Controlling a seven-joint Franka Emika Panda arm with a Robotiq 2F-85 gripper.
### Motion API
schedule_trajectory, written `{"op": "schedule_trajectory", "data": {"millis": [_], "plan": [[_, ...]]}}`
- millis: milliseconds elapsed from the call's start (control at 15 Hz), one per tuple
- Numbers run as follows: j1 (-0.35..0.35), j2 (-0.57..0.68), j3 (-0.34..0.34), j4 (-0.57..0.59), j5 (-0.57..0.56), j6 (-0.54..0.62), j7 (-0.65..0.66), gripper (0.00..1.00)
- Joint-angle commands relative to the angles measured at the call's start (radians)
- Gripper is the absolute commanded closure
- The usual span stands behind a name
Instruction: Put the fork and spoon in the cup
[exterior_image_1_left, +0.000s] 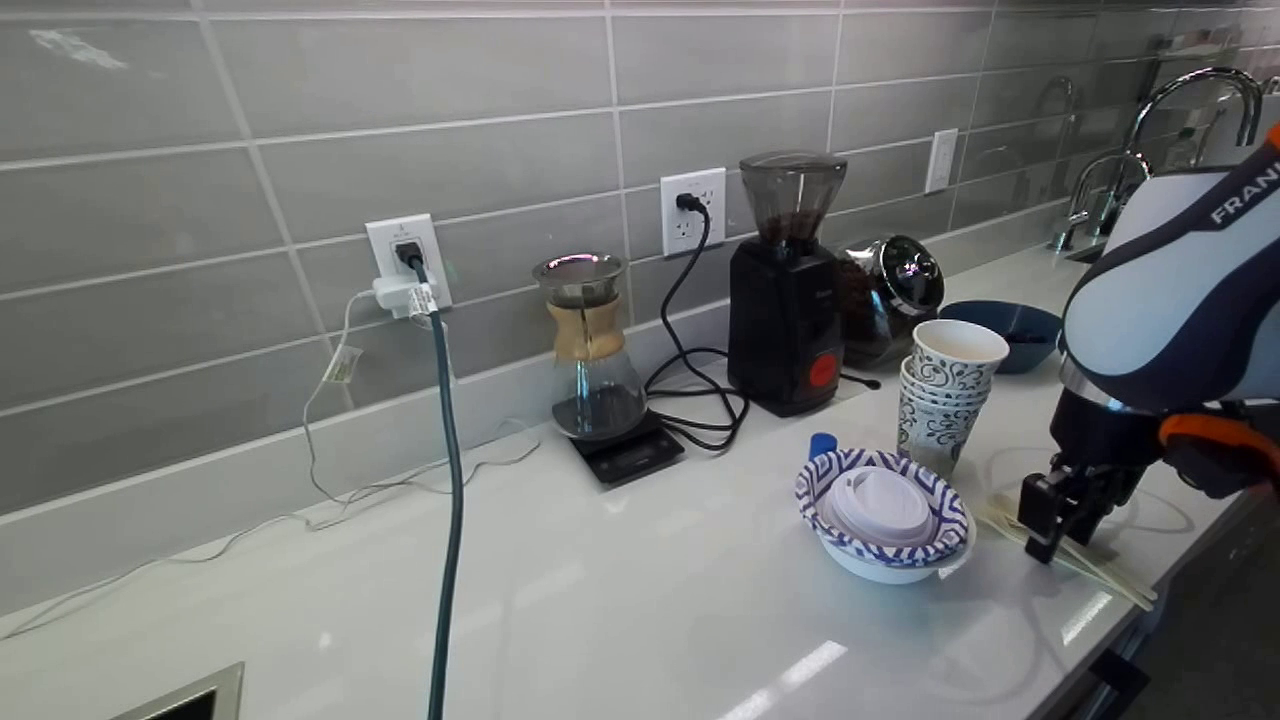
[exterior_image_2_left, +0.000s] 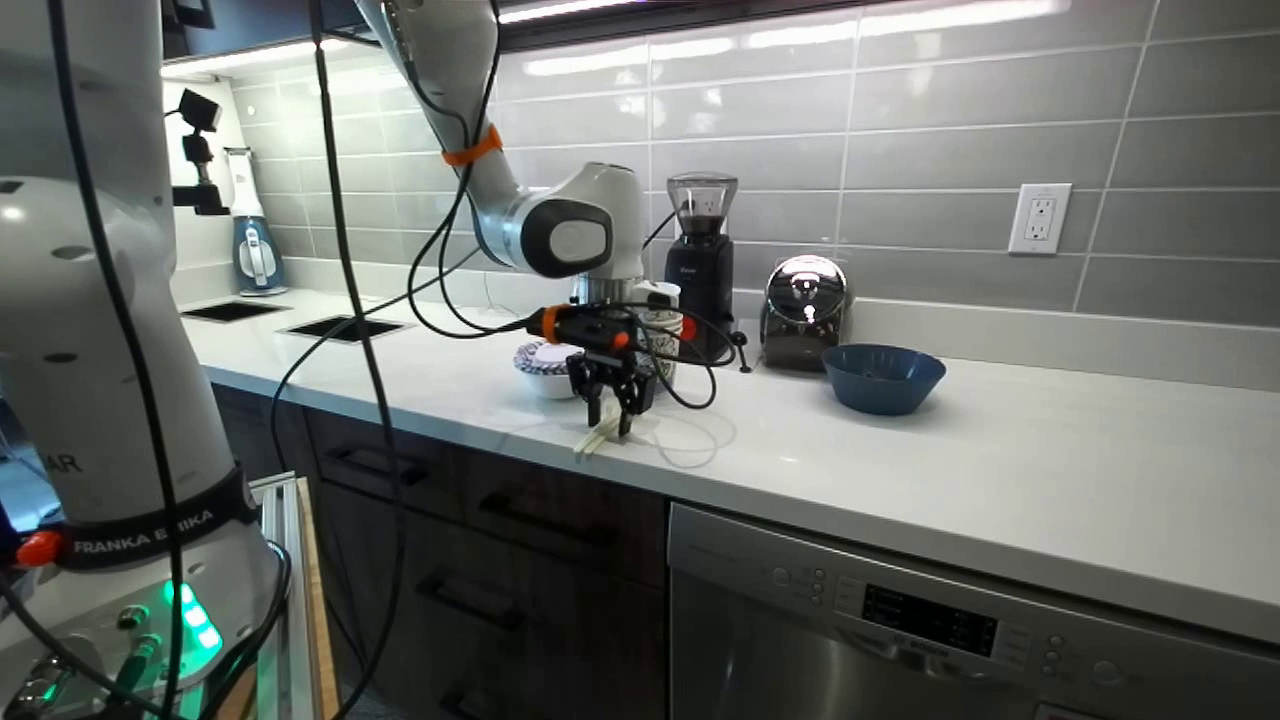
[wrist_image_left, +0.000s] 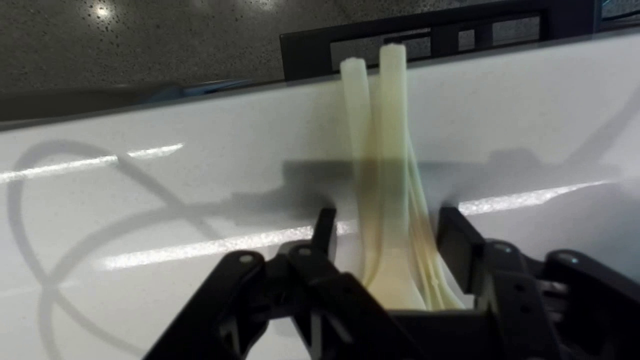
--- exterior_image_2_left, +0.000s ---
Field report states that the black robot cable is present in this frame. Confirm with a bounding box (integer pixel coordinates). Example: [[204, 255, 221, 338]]
[[43, 0, 189, 720], [307, 0, 537, 720]]

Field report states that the dark blue bowl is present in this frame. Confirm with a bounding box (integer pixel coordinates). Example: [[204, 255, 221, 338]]
[[821, 338, 950, 419]]

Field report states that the dark wood drawer short handle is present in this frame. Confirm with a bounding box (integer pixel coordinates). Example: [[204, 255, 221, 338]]
[[307, 410, 470, 520]]

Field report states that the pale plastic fork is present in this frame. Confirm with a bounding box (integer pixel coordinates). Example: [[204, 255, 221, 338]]
[[570, 419, 621, 458]]

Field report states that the stainless steel dishwasher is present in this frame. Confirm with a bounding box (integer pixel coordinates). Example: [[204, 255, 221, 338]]
[[663, 499, 1280, 720]]

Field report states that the chrome kettle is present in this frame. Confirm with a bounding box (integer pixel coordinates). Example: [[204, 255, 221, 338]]
[[755, 250, 855, 376]]

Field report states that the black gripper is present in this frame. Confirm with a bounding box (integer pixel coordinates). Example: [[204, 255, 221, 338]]
[[537, 301, 660, 438]]

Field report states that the black power cable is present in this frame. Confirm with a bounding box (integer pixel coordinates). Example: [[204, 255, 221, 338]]
[[267, 245, 486, 472]]

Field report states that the black camera on stand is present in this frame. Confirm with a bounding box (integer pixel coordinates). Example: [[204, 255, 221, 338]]
[[169, 85, 233, 218]]

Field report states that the under-cabinet light strip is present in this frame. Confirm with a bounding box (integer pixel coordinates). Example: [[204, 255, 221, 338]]
[[161, 0, 1071, 85]]

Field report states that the white wall outlet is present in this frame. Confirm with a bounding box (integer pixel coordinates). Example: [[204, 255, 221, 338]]
[[1003, 181, 1077, 258]]

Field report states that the black square counter inset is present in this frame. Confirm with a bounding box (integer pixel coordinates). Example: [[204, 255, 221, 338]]
[[179, 296, 283, 322], [289, 311, 405, 342]]

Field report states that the black coffee grinder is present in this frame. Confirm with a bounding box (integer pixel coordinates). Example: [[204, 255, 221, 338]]
[[660, 172, 741, 367]]

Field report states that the white wooden frame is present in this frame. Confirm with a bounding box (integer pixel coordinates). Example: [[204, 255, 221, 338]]
[[244, 467, 345, 720]]

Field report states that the dark upper cabinet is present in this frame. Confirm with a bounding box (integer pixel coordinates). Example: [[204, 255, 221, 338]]
[[161, 0, 376, 63]]

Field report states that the white bowl with blue pattern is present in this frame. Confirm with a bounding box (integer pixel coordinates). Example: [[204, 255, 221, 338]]
[[513, 337, 591, 403]]

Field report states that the tall dark wood drawer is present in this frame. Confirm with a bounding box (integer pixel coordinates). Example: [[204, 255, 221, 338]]
[[310, 479, 671, 720]]

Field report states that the dark wood drawer long handle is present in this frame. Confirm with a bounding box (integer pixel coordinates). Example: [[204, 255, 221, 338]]
[[461, 452, 671, 550]]

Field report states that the orange cable strap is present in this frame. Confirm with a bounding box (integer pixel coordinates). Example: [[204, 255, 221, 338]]
[[439, 125, 506, 172]]

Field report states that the white and blue dispenser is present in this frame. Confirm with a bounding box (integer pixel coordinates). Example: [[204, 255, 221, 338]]
[[216, 142, 289, 296]]

